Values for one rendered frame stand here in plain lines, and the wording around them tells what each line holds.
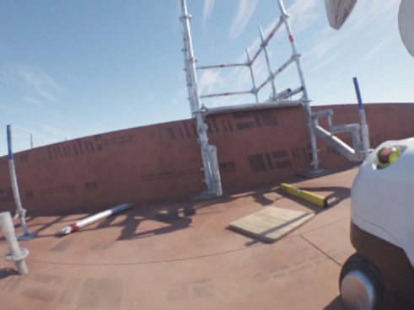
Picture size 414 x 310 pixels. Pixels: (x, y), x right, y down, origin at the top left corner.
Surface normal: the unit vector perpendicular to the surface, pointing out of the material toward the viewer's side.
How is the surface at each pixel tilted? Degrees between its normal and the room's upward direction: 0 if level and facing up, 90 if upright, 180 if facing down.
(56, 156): 90
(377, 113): 90
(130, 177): 90
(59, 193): 90
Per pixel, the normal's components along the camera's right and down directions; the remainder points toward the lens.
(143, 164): 0.08, 0.02
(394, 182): -1.00, 0.03
